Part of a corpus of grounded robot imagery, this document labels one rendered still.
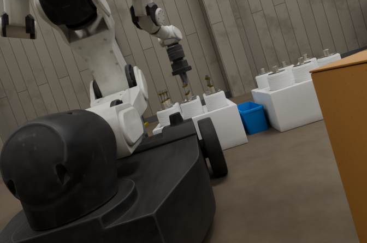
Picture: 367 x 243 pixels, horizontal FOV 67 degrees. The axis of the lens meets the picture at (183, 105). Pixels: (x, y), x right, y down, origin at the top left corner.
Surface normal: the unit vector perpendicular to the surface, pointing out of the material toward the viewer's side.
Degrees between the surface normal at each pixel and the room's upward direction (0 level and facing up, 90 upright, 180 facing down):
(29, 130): 54
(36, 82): 90
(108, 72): 119
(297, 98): 90
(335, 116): 90
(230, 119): 90
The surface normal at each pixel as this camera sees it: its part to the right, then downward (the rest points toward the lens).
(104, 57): 0.14, 0.53
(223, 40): -0.02, 0.08
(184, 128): -0.23, -0.61
